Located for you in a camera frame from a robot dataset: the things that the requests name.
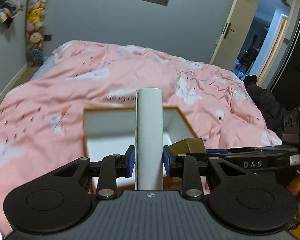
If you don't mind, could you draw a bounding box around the pink patterned duvet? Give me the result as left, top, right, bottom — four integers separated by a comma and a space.
0, 41, 281, 236

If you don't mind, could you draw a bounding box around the black clothing beside bed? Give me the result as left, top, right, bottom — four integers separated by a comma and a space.
243, 75, 287, 139

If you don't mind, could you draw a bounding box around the white bedroom door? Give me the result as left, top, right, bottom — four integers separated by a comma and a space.
210, 0, 259, 70

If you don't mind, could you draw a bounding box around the clothes pile on rack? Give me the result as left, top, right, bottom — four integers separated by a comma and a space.
0, 0, 24, 29

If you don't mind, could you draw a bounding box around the long white box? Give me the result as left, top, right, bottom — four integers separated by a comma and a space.
135, 88, 163, 191

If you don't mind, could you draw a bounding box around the orange cardboard storage box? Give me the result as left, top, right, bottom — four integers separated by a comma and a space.
83, 106, 200, 190

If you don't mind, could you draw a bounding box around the gold small box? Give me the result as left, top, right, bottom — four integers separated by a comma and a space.
169, 138, 206, 155

